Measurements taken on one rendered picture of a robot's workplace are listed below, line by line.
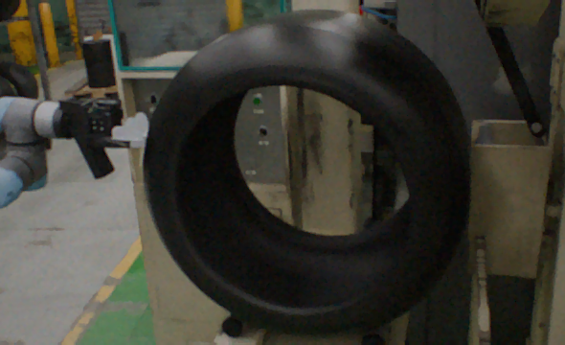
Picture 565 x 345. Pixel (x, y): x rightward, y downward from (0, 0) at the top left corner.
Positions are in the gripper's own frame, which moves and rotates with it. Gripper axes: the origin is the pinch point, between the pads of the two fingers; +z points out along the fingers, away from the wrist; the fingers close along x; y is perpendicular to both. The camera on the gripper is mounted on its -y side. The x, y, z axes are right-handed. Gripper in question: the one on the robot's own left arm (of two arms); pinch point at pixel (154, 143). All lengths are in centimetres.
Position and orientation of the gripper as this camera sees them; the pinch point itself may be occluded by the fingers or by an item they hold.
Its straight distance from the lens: 124.7
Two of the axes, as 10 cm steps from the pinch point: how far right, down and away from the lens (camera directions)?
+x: 2.7, -3.5, 9.0
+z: 9.6, 1.3, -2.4
